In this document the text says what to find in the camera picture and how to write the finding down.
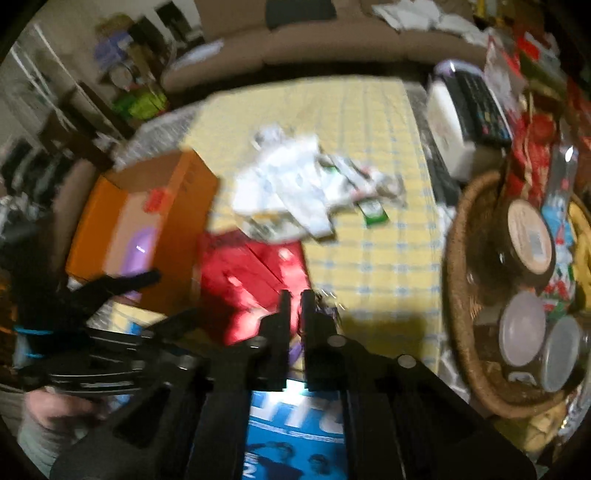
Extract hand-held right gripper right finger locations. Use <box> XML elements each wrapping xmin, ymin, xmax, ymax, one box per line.
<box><xmin>300</xmin><ymin>290</ymin><xmax>539</xmax><ymax>480</ymax></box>

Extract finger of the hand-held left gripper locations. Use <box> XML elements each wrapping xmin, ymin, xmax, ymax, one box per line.
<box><xmin>65</xmin><ymin>270</ymin><xmax>162</xmax><ymax>306</ymax></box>
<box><xmin>134</xmin><ymin>308</ymin><xmax>204</xmax><ymax>347</ymax></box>

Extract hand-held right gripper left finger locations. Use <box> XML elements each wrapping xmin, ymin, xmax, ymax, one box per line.
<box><xmin>51</xmin><ymin>291</ymin><xmax>294</xmax><ymax>480</ymax></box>

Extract person's left hand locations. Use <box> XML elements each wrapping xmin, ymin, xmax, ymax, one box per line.
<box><xmin>25</xmin><ymin>389</ymin><xmax>110</xmax><ymax>432</ymax></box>

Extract red box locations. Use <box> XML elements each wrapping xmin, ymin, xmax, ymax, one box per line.
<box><xmin>198</xmin><ymin>231</ymin><xmax>312</xmax><ymax>347</ymax></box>

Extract yellow checked tablecloth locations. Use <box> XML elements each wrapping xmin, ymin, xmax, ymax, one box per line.
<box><xmin>106</xmin><ymin>76</ymin><xmax>446</xmax><ymax>384</ymax></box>

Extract orange cardboard box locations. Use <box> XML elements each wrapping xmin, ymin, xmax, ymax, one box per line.
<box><xmin>65</xmin><ymin>148</ymin><xmax>220</xmax><ymax>315</ymax></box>

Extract blue magazine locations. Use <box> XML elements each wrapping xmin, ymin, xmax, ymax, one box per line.
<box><xmin>242</xmin><ymin>378</ymin><xmax>349</xmax><ymax>480</ymax></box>

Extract green packet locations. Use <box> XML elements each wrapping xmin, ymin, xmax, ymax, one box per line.
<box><xmin>358</xmin><ymin>198</ymin><xmax>389</xmax><ymax>228</ymax></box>

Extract pile of white paper wrappers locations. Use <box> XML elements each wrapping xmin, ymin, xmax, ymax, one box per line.
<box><xmin>228</xmin><ymin>124</ymin><xmax>407</xmax><ymax>243</ymax></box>

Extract grey patterned mat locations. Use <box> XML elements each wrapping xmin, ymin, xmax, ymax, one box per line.
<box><xmin>115</xmin><ymin>104</ymin><xmax>204</xmax><ymax>171</ymax></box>

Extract wicker basket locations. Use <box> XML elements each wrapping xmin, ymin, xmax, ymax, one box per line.
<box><xmin>443</xmin><ymin>171</ymin><xmax>591</xmax><ymax>418</ymax></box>

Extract dark wooden side table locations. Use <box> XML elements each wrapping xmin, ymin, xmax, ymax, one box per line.
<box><xmin>39</xmin><ymin>83</ymin><xmax>134</xmax><ymax>167</ymax></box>

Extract green bag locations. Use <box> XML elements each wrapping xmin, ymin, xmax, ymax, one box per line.
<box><xmin>113</xmin><ymin>90</ymin><xmax>169</xmax><ymax>121</ymax></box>

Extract jar with whitish lid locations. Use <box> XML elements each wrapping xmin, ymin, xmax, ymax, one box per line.
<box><xmin>499</xmin><ymin>291</ymin><xmax>548</xmax><ymax>370</ymax></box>

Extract stack of blue packets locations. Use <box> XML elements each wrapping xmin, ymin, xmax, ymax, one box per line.
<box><xmin>95</xmin><ymin>32</ymin><xmax>134</xmax><ymax>70</ymax></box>

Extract jar with tan lid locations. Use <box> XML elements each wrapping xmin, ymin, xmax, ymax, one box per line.
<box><xmin>501</xmin><ymin>198</ymin><xmax>557</xmax><ymax>284</ymax></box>

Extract white paper sheet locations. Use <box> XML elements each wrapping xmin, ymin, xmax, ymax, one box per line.
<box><xmin>178</xmin><ymin>39</ymin><xmax>225</xmax><ymax>63</ymax></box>

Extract white box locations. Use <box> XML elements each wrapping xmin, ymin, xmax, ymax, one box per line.
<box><xmin>425</xmin><ymin>83</ymin><xmax>478</xmax><ymax>181</ymax></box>

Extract jar with grey lid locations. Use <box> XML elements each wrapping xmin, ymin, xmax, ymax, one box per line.
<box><xmin>538</xmin><ymin>316</ymin><xmax>585</xmax><ymax>393</ymax></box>

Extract black remote control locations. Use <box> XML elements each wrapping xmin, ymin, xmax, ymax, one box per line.
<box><xmin>450</xmin><ymin>71</ymin><xmax>513</xmax><ymax>148</ymax></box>

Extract brown sofa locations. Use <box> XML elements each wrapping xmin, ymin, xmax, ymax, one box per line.
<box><xmin>159</xmin><ymin>0</ymin><xmax>490</xmax><ymax>93</ymax></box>

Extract yellow snack packet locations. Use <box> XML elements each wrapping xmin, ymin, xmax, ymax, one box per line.
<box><xmin>568</xmin><ymin>194</ymin><xmax>591</xmax><ymax>315</ymax></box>

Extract pile of red snack packets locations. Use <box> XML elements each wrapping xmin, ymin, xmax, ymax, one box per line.
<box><xmin>508</xmin><ymin>115</ymin><xmax>561</xmax><ymax>208</ymax></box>

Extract purple round container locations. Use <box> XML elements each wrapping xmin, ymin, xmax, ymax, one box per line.
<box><xmin>431</xmin><ymin>59</ymin><xmax>485</xmax><ymax>81</ymax></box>

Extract dark cushion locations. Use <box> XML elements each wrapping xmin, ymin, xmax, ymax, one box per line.
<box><xmin>265</xmin><ymin>0</ymin><xmax>337</xmax><ymax>31</ymax></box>

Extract white clothes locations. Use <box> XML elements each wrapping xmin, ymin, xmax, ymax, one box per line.
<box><xmin>372</xmin><ymin>0</ymin><xmax>490</xmax><ymax>47</ymax></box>

